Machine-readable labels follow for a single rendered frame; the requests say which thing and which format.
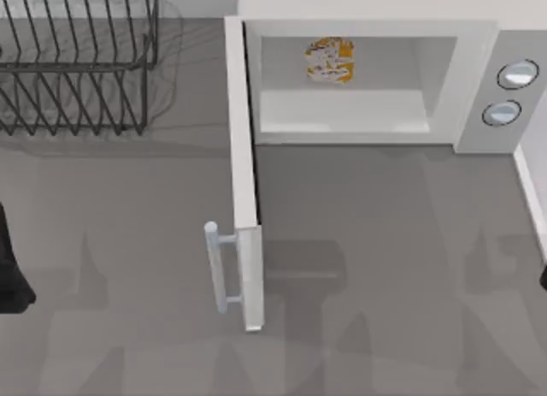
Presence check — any white microwave door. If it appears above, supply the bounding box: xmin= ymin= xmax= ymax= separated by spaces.
xmin=224 ymin=15 xmax=265 ymax=334

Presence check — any pale microwave oven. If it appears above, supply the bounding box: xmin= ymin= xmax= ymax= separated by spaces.
xmin=237 ymin=0 xmax=543 ymax=155

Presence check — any round microwave knob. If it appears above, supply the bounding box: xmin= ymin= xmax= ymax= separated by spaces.
xmin=481 ymin=99 xmax=523 ymax=127
xmin=496 ymin=58 xmax=540 ymax=91

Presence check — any pale metal door handle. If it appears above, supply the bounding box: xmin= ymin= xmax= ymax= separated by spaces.
xmin=203 ymin=220 xmax=243 ymax=315

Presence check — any dark wire dish rack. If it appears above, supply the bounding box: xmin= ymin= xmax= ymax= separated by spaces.
xmin=0 ymin=0 xmax=163 ymax=137

